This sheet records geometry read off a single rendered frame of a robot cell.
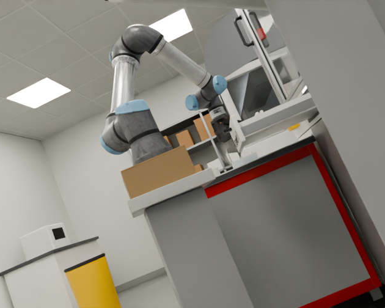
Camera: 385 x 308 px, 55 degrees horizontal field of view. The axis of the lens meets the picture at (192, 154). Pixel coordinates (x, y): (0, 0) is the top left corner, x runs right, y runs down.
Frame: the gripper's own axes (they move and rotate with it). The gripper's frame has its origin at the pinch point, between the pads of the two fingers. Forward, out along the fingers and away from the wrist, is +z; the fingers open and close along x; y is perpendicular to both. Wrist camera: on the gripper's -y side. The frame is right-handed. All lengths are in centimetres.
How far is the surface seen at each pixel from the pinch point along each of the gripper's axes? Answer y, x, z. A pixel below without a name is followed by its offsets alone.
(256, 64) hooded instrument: -36, -55, -54
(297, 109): -23.8, 37.9, -2.9
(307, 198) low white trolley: -17.2, 14.0, 30.4
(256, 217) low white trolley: 5.6, 14.9, 29.5
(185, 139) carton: 45, -352, -88
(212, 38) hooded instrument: -17, -54, -82
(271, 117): -13.6, 38.3, -3.9
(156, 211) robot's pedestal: 35, 62, 13
